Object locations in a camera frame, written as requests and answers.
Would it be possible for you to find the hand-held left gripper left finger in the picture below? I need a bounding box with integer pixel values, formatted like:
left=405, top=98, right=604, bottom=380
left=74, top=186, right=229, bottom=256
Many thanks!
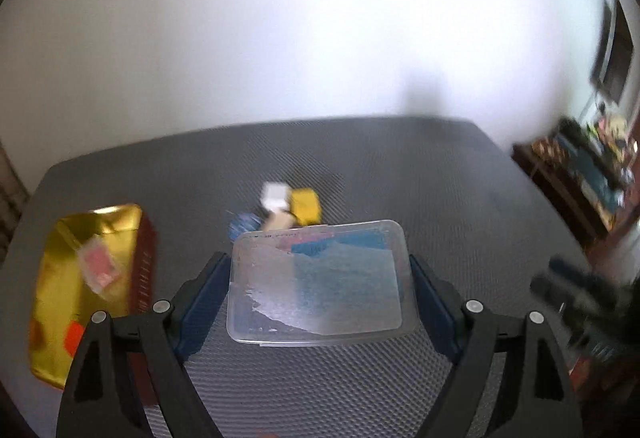
left=56, top=252, right=232, bottom=438

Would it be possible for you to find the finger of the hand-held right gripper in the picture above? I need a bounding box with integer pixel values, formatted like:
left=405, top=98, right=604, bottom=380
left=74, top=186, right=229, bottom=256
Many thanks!
left=530, top=257, right=623, bottom=313

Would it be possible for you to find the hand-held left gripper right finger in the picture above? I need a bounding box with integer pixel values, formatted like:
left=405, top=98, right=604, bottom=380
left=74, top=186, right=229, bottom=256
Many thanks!
left=407, top=254, right=586, bottom=438

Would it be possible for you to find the red tin with gold inside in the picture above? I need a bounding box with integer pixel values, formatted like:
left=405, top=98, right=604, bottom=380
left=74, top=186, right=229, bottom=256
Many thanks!
left=27, top=203, right=161, bottom=409

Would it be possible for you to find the yellow box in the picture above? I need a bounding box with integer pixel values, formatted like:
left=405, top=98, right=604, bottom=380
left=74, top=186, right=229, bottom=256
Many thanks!
left=290, top=188, right=322, bottom=225

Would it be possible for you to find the blue round object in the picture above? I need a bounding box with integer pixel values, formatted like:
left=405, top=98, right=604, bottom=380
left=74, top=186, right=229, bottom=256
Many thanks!
left=229, top=212, right=262, bottom=241

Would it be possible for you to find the dark wooden cabinet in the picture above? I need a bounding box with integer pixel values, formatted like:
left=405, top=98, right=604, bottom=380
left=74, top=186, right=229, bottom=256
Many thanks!
left=511, top=118, right=640, bottom=249

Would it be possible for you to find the pink packet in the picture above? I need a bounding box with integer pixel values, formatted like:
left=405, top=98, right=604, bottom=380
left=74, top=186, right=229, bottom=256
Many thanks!
left=77, top=238, right=123, bottom=293

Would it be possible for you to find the pale beige block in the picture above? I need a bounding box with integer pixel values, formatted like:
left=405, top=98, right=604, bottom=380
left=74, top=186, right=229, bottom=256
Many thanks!
left=262, top=209, right=298, bottom=233

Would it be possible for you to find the orange block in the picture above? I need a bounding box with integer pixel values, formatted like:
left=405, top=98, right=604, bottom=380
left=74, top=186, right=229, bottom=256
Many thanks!
left=64, top=322, right=86, bottom=359

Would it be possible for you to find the white cube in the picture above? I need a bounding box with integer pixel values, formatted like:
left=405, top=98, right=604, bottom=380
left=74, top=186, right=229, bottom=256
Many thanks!
left=261, top=182, right=291, bottom=211

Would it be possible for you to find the assorted cabinet clutter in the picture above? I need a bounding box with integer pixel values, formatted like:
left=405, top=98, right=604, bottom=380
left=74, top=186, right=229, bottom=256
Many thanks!
left=555, top=110, right=636, bottom=213

